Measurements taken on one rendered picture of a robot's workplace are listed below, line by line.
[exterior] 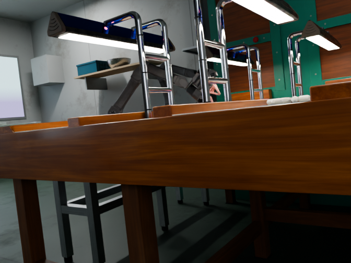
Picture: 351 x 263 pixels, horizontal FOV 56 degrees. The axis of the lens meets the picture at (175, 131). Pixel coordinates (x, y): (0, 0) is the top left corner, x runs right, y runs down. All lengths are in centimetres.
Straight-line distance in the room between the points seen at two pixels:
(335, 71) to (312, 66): 15
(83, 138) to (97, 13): 586
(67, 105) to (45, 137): 622
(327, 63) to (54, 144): 192
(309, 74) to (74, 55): 538
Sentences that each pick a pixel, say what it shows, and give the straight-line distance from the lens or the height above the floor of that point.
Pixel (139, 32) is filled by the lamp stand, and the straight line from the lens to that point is 119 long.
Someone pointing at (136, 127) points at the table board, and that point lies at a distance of 79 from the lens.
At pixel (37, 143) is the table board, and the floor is 70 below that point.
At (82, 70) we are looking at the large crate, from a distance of 607.
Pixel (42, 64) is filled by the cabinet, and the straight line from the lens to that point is 729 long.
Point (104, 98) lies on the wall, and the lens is 648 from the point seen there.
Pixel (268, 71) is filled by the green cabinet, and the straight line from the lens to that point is 258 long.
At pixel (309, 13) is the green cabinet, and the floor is 133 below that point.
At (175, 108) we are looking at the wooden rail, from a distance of 76.
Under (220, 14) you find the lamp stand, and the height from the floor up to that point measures 106.
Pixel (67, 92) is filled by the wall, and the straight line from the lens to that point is 728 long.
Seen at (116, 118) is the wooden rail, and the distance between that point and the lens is 107.
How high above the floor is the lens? 74
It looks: 3 degrees down
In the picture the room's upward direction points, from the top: 6 degrees counter-clockwise
